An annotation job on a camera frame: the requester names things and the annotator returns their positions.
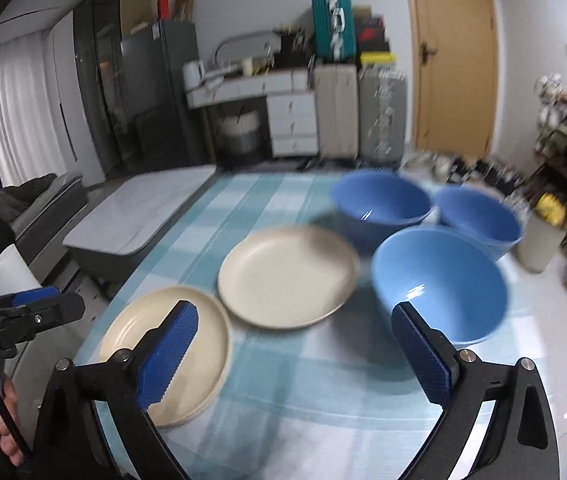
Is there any pile of shoes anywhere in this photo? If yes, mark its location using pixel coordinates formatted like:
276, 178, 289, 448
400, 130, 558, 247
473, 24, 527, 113
403, 152, 529, 196

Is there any blue ceramic bowl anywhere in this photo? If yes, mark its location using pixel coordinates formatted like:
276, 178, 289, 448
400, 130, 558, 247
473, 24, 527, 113
433, 186, 524, 261
331, 170, 437, 253
371, 226, 509, 351

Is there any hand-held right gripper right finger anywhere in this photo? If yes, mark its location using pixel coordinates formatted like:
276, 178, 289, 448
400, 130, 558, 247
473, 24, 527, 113
391, 301, 561, 480

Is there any dark glass cabinet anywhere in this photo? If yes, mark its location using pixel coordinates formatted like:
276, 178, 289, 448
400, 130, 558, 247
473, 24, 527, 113
73, 0, 129, 176

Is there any white wardrobe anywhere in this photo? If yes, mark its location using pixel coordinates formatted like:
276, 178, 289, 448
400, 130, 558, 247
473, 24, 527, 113
46, 12, 106, 188

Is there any white curtain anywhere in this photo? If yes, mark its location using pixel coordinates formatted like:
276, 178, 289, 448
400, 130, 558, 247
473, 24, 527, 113
0, 25, 71, 191

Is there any cream cylindrical bin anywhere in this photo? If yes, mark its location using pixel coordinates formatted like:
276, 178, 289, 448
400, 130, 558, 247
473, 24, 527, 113
516, 207, 567, 273

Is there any beige suitcase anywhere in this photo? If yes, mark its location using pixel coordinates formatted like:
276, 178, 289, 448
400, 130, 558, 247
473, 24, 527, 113
313, 64, 359, 158

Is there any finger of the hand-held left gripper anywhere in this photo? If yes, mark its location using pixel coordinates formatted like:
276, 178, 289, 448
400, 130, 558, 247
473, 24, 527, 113
0, 294, 86, 343
0, 286, 61, 318

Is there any round grey white basket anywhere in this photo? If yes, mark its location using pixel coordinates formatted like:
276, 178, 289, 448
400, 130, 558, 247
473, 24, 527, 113
213, 110, 271, 161

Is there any cream ceramic plate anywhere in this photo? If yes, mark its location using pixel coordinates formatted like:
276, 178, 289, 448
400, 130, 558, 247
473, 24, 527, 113
98, 286, 234, 428
217, 225, 361, 331

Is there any teal checked tablecloth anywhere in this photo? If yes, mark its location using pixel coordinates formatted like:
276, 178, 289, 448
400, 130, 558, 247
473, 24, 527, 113
73, 170, 529, 480

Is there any silver arched frame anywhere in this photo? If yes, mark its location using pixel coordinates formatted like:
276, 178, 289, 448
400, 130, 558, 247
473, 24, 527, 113
213, 30, 276, 61

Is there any grey refrigerator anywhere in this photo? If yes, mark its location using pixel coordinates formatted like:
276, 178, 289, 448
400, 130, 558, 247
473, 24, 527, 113
120, 20, 214, 168

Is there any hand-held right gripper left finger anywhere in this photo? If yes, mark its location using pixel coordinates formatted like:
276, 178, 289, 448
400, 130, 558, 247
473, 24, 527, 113
33, 300, 199, 480

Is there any white desk with drawers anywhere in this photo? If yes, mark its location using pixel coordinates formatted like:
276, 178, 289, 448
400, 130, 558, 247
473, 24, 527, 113
186, 67, 321, 158

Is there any wooden door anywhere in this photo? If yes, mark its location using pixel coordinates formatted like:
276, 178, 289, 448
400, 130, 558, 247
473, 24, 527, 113
403, 0, 501, 161

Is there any stack of black boxes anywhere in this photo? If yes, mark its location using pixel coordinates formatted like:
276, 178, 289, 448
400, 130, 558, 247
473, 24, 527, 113
353, 7, 395, 68

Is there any white container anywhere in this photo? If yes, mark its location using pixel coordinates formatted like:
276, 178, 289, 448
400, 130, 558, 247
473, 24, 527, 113
0, 244, 43, 302

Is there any yellow bag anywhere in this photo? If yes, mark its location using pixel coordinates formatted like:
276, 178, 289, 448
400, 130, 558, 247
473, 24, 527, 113
533, 192, 567, 226

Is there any grey suitcase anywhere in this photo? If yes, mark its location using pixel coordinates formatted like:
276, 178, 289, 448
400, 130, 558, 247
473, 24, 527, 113
358, 70, 409, 163

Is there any grey marble coffee table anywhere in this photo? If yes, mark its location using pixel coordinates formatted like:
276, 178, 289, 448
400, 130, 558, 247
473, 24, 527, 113
63, 165, 216, 286

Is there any grey sofa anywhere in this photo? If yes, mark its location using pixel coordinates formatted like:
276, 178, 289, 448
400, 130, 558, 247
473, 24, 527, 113
0, 174, 89, 281

